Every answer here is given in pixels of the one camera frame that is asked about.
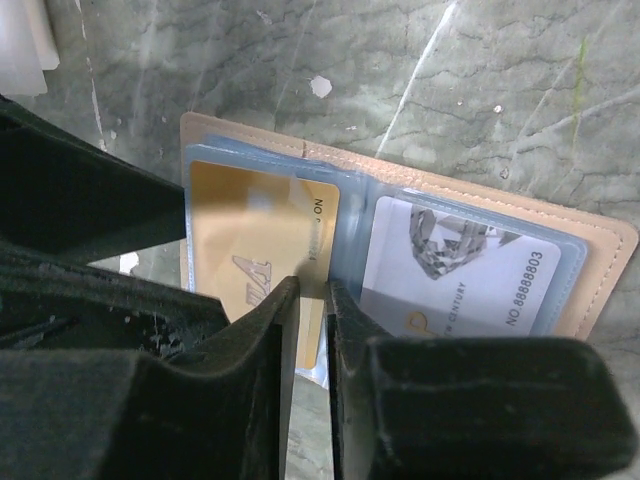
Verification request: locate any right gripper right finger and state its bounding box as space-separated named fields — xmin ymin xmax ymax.
xmin=325 ymin=282 xmax=639 ymax=479

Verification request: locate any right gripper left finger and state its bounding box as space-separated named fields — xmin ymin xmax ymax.
xmin=1 ymin=277 xmax=300 ymax=479

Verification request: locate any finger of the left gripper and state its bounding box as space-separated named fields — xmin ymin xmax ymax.
xmin=1 ymin=98 xmax=186 ymax=263
xmin=1 ymin=243 xmax=229 ymax=358

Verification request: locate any white diamond VIP card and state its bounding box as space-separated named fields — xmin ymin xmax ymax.
xmin=360 ymin=196 xmax=561 ymax=337

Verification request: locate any white card tray box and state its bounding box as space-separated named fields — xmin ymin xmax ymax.
xmin=0 ymin=0 xmax=60 ymax=96

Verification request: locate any gold VIP card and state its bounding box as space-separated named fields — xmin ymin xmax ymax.
xmin=189 ymin=161 xmax=340 ymax=369

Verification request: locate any beige card holder wallet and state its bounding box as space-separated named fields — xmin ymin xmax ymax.
xmin=180 ymin=112 xmax=639 ymax=384

